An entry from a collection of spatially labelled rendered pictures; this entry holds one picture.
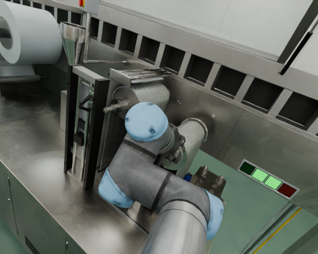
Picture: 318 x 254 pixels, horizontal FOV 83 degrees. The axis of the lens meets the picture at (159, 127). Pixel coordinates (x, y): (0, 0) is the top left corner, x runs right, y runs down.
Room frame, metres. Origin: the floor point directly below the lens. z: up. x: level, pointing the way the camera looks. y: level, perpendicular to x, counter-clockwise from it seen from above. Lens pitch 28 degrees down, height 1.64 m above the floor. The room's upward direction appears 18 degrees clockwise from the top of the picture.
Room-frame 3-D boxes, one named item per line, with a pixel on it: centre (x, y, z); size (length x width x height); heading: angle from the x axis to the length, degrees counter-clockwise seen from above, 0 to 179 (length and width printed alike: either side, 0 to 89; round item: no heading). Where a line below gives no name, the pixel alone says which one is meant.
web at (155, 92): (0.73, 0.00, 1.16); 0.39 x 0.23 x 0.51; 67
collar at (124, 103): (0.64, 0.17, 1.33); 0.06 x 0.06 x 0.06; 67
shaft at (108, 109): (0.59, 0.19, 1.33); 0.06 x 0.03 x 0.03; 157
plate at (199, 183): (0.64, -0.30, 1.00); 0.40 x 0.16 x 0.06; 157
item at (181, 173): (0.65, -0.17, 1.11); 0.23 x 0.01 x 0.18; 157
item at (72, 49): (0.95, 0.55, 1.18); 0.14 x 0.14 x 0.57
